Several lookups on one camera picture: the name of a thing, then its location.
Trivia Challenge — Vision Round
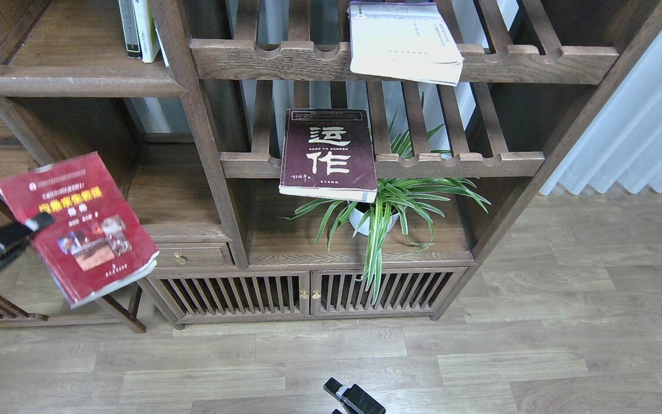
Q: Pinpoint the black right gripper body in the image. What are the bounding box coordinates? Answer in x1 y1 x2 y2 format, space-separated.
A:
331 385 387 413

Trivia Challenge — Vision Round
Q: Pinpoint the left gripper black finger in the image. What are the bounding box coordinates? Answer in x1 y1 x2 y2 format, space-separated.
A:
25 212 55 232

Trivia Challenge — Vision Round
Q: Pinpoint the red book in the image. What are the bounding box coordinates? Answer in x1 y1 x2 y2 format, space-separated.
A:
0 152 159 308

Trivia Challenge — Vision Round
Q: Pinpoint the white book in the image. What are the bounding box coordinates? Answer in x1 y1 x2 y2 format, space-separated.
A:
348 2 463 86
132 0 160 63

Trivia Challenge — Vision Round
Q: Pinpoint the brass drawer knob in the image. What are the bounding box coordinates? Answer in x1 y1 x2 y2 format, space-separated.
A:
174 252 187 266

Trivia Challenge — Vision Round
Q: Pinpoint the white plant pot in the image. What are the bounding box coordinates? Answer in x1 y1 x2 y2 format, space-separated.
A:
349 202 400 236

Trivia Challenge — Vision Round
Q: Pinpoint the green spider plant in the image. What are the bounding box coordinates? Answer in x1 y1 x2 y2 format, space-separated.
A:
283 92 492 304

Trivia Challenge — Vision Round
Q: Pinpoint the white upright book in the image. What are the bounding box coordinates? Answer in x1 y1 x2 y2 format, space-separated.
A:
132 0 160 63

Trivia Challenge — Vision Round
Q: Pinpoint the grey upright book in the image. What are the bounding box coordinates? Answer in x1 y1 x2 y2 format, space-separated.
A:
118 0 142 59

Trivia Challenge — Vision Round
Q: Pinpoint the dark wooden bookshelf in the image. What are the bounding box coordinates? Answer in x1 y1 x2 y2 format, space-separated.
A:
0 1 662 328

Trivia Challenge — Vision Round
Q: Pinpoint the dark brown book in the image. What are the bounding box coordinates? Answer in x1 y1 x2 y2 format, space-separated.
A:
279 109 378 204

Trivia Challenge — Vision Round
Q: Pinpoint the white curtain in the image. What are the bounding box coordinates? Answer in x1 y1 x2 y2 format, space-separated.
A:
540 31 662 196

